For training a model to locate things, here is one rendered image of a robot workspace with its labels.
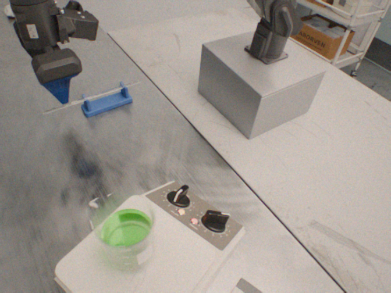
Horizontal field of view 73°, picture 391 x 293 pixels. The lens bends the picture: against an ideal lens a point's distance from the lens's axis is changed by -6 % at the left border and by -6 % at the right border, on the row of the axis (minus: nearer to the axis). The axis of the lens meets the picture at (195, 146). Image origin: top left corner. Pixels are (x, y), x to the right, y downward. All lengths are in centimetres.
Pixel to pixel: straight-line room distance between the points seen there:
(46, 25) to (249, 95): 33
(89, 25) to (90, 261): 34
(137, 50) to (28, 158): 41
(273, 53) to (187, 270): 41
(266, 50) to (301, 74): 8
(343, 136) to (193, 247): 42
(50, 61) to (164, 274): 30
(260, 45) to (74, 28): 31
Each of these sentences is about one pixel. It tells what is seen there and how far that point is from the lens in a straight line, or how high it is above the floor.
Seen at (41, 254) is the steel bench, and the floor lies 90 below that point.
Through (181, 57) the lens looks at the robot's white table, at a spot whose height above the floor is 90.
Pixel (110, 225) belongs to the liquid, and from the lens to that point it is 27.
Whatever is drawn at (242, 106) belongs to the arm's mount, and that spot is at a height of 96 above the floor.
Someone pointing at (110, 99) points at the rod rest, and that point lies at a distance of 59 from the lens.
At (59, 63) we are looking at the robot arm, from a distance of 42.
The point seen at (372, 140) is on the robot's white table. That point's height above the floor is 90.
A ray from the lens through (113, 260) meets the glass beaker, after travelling 27.
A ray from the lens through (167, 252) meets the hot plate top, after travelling 30.
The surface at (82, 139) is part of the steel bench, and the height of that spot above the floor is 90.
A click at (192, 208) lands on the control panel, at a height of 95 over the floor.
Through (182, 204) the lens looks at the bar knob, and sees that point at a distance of 36.
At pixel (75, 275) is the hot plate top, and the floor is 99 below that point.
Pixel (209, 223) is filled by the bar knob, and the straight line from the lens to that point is 35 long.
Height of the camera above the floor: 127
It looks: 47 degrees down
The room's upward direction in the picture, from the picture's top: 6 degrees clockwise
